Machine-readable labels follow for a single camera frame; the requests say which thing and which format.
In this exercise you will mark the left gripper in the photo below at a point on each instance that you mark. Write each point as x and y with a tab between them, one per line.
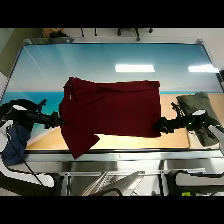
55	120

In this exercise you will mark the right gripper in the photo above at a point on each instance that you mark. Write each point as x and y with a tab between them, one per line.
164	125

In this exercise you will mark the dark red T-shirt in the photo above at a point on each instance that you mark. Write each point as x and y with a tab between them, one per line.
113	110

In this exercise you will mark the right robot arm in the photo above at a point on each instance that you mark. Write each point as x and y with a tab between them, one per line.
200	120

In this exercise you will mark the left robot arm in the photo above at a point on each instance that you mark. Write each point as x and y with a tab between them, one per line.
23	115

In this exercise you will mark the olive green garment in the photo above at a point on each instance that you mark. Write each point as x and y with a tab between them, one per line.
196	101

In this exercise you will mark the dark blue garment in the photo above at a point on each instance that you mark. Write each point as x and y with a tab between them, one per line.
15	146

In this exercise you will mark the silver frame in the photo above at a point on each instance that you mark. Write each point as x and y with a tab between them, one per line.
133	165

